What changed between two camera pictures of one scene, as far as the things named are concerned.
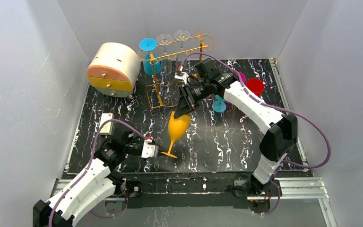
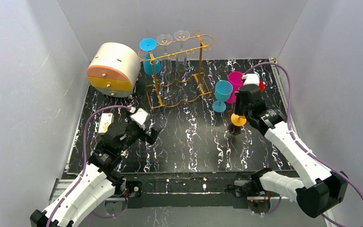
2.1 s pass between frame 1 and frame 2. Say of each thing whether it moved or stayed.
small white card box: stayed
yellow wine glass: moved
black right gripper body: moved
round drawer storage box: stayed
